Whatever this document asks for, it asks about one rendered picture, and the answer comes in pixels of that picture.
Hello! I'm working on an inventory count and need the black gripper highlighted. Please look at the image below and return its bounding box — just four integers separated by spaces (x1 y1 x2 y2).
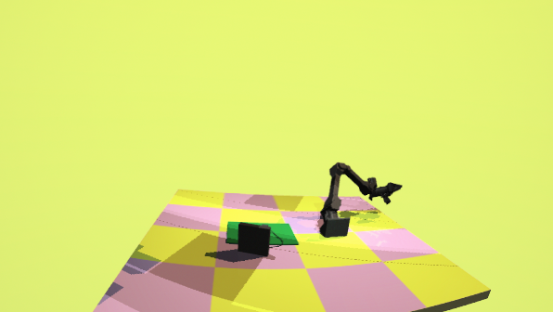
379 182 403 196

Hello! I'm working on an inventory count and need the black cooling fan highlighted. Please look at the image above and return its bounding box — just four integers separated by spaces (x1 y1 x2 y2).
238 222 271 256

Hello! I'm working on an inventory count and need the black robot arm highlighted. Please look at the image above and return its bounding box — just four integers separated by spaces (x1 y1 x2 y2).
320 162 379 222

